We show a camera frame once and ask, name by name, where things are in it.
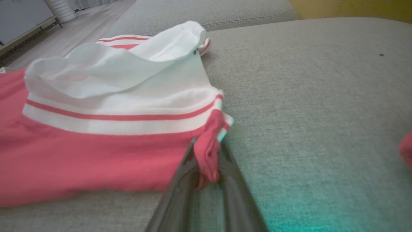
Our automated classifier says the red garment with white band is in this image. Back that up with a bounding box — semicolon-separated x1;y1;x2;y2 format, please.
399;131;412;169

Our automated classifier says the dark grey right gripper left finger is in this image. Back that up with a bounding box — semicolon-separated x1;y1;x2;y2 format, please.
145;139;206;232

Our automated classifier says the small grey sofa seat cushion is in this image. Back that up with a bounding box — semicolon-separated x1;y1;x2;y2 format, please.
106;0;300;36

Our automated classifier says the low grey tv cabinet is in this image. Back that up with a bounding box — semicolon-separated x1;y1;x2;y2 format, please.
0;0;60;49

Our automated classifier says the wide yellow sofa back cushion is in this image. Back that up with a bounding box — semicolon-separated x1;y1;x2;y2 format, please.
290;0;412;24

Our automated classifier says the white ribbed cylinder bin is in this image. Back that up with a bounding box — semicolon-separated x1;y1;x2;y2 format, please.
45;0;77;24

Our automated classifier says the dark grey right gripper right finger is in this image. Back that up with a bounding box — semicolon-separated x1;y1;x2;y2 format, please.
218;142;269;232

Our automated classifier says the red white striped garment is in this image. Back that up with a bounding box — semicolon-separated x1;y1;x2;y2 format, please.
0;21;234;207

